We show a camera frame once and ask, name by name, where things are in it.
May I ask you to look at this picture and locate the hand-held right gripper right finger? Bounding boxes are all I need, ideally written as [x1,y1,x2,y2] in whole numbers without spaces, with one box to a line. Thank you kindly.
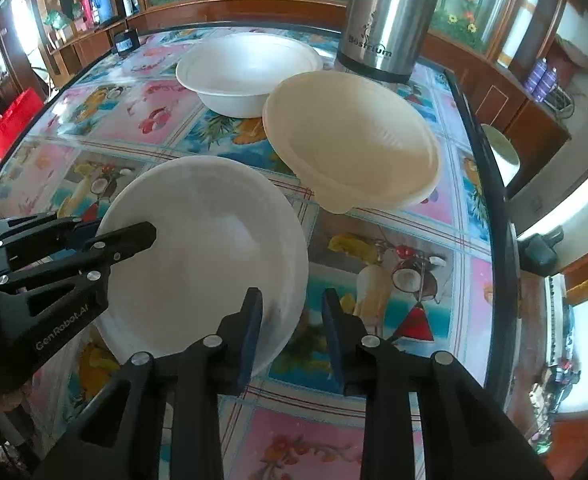
[322,287,555,480]

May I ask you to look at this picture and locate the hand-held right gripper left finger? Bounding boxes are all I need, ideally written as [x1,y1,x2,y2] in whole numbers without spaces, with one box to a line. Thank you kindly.
[34,287,265,480]

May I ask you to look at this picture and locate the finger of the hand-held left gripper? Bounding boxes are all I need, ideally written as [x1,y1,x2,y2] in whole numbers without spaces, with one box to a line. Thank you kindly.
[0,212,100,261]
[0,221,157,295]

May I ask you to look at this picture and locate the small white bowl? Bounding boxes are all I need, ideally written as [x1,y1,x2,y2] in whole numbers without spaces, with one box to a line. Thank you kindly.
[94,155,310,378]

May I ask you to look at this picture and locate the large white bowl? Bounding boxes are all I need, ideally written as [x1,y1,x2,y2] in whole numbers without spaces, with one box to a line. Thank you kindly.
[175,32,324,118]

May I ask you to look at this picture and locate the cream plastic bowl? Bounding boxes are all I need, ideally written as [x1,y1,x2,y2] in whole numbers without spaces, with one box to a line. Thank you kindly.
[262,71,442,213]

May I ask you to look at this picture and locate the red bag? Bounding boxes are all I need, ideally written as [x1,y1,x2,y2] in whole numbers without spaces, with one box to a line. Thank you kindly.
[0,89,45,163]

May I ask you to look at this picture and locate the fruit print tablecloth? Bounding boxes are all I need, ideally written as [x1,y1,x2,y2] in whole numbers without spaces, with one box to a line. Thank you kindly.
[0,22,505,480]

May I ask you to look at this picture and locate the small black jar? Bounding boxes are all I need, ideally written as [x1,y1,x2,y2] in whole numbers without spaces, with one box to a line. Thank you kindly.
[111,30,140,56]

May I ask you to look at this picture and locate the black object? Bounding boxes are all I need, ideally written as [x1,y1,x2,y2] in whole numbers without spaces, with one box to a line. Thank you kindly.
[521,227,565,276]

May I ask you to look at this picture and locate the round stool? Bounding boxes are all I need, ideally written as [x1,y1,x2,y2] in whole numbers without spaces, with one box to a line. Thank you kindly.
[481,124,521,188]

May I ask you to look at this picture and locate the wooden side cabinet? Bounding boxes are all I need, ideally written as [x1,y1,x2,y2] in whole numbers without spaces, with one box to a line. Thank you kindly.
[419,30,572,171]

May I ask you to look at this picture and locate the purple spray can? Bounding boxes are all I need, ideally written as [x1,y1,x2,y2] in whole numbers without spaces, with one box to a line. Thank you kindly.
[529,59,550,101]
[541,67,560,103]

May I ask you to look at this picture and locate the stainless steel thermos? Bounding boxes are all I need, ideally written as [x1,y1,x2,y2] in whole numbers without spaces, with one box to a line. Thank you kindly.
[335,0,447,84]

